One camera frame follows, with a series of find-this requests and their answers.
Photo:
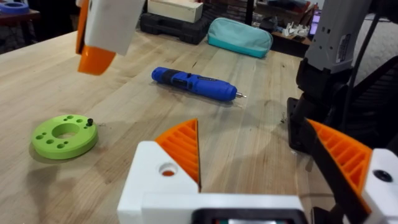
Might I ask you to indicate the white small parts heap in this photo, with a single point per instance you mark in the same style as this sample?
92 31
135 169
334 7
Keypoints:
295 30

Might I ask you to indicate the green disc with holes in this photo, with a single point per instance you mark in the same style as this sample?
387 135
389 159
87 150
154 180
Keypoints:
46 146

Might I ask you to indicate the blue tape roll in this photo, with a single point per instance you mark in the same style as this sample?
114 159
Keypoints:
14 7

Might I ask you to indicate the blue electric screwdriver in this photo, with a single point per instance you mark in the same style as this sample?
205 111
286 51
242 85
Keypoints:
202 84

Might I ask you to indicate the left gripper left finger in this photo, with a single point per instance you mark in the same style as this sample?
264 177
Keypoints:
146 161

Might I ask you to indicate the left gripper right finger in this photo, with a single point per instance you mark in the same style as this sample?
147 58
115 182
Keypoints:
381 193

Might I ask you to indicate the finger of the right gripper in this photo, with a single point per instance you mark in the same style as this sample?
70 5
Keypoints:
81 28
109 25

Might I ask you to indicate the teal zip bag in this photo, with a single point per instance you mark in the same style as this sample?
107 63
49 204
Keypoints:
236 35

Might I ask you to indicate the black plastic tool case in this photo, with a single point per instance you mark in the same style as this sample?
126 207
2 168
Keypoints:
174 29

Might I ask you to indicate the small black screw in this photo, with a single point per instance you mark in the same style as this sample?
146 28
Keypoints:
89 121

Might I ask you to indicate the cream rectangular box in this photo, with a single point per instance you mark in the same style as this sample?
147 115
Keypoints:
174 9

